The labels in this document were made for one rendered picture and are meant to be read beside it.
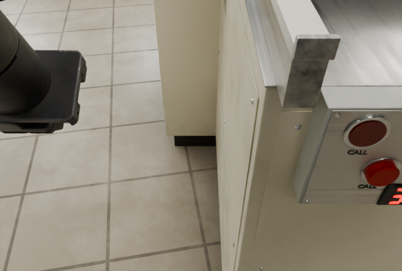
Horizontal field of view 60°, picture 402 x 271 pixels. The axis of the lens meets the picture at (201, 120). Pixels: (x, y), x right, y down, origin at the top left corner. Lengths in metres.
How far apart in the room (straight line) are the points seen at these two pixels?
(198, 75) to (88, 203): 0.58
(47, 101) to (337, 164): 0.27
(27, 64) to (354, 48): 0.31
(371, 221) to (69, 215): 1.00
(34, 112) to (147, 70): 1.55
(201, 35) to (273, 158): 0.73
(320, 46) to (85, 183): 1.18
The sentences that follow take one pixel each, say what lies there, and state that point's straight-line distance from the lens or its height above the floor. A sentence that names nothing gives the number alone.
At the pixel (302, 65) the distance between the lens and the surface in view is 0.27.
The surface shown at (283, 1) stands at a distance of 0.33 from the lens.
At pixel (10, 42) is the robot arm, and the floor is 0.91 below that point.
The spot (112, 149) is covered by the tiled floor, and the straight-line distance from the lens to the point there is 1.44.
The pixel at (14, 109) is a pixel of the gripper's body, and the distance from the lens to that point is 0.31.
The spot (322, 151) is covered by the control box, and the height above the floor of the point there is 0.79.
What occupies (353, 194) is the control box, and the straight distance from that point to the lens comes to 0.41.
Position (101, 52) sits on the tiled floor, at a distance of 2.05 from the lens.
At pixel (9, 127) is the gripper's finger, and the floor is 0.82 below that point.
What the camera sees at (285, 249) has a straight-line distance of 0.56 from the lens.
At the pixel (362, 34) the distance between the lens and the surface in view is 0.43.
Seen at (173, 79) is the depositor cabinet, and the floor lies 0.35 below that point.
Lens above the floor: 1.03
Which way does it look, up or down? 42 degrees down
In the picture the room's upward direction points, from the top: straight up
